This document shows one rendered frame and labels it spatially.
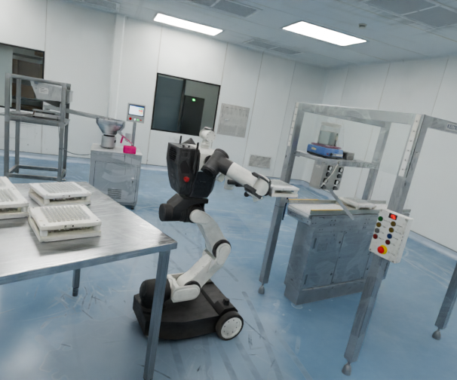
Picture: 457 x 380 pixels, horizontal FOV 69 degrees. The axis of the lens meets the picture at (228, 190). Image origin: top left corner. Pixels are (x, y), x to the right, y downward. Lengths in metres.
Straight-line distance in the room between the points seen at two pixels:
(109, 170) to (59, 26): 3.57
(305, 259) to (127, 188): 2.63
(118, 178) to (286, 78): 4.99
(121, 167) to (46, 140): 3.11
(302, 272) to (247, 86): 5.56
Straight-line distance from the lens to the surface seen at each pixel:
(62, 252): 1.47
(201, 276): 2.38
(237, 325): 2.46
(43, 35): 7.35
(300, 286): 2.95
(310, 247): 2.82
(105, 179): 4.53
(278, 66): 8.13
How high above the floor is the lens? 1.51
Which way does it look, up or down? 13 degrees down
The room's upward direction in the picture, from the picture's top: 10 degrees clockwise
